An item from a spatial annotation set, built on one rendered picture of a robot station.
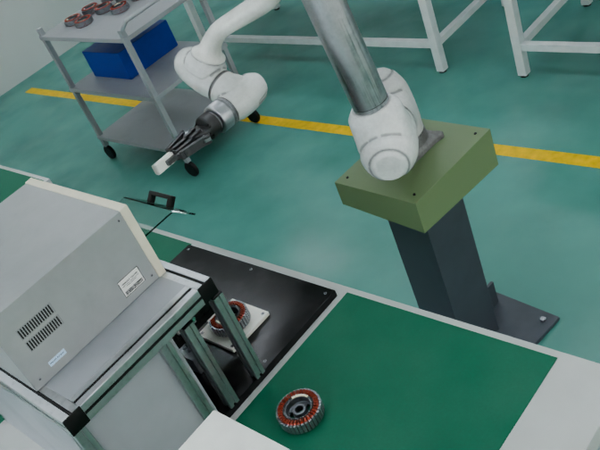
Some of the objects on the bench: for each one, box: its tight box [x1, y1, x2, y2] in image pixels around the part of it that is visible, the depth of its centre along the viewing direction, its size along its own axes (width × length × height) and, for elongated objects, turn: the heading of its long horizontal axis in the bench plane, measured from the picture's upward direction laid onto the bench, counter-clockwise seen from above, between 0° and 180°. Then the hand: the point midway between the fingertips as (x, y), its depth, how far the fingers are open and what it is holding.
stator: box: [209, 300, 251, 338], centre depth 212 cm, size 11×11×4 cm
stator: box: [276, 388, 325, 435], centre depth 182 cm, size 11×11×4 cm
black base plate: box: [169, 245, 338, 418], centre depth 222 cm, size 47×64×2 cm
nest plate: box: [200, 298, 270, 353], centre depth 214 cm, size 15×15×1 cm
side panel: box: [67, 341, 213, 450], centre depth 173 cm, size 28×3×32 cm, turn 164°
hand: (163, 162), depth 213 cm, fingers closed
